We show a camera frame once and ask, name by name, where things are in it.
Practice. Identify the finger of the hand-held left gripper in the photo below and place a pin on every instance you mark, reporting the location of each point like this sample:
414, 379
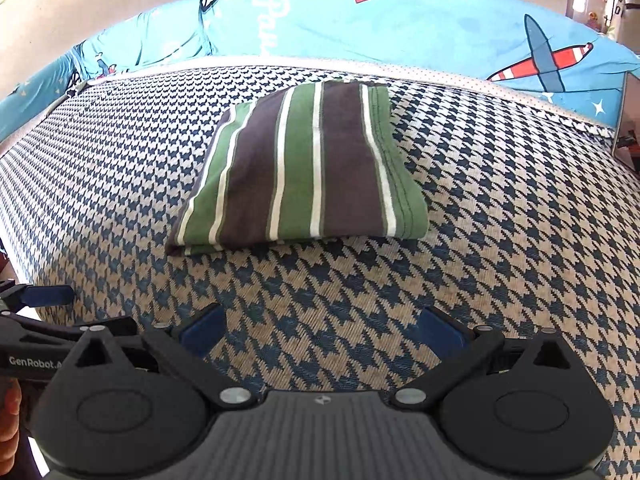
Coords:
55, 330
47, 295

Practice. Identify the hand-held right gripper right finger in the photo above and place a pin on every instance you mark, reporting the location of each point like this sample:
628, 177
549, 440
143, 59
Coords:
440, 330

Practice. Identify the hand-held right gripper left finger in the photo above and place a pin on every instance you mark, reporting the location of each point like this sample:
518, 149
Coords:
202, 329

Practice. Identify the green brown striped shirt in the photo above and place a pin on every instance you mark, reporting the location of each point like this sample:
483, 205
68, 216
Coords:
300, 170

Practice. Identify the person's left hand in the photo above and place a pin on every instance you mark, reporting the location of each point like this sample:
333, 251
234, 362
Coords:
9, 410

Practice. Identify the blue white houndstooth mat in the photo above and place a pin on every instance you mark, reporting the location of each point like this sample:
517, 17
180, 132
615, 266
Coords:
500, 240

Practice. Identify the blue printed sofa cover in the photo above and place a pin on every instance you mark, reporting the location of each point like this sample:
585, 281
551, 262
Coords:
425, 25

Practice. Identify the grey refrigerator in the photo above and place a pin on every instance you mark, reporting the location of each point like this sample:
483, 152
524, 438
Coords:
629, 5

